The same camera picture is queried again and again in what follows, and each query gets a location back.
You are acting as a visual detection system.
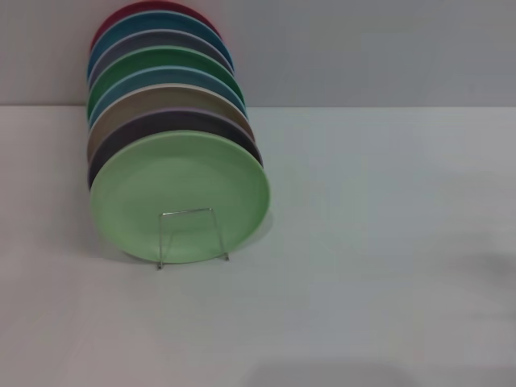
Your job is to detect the light green plate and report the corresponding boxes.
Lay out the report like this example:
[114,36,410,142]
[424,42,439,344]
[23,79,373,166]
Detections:
[89,129,272,265]

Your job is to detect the lilac purple plate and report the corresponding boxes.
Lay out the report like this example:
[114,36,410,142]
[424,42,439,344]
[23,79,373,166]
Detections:
[87,109,264,191]

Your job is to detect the beige plate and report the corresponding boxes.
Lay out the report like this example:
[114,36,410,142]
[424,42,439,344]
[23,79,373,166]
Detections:
[86,83,256,163]

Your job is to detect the teal plate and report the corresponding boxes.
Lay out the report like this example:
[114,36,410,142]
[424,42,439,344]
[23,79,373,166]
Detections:
[88,66,248,131]

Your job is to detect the dark green plate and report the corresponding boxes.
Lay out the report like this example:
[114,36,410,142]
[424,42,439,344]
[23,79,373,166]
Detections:
[87,44,246,118]

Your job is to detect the greyish lavender plate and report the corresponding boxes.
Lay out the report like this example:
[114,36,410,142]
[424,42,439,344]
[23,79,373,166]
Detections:
[87,28,235,82]

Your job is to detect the blue plate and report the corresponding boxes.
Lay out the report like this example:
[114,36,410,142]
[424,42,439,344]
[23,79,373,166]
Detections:
[86,10,235,77]

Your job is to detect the red plate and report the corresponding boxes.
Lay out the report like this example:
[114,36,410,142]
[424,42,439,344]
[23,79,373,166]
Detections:
[90,0,223,50]

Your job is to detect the metal wire plate rack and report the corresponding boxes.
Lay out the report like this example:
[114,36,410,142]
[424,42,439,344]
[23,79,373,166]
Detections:
[156,206,231,272]

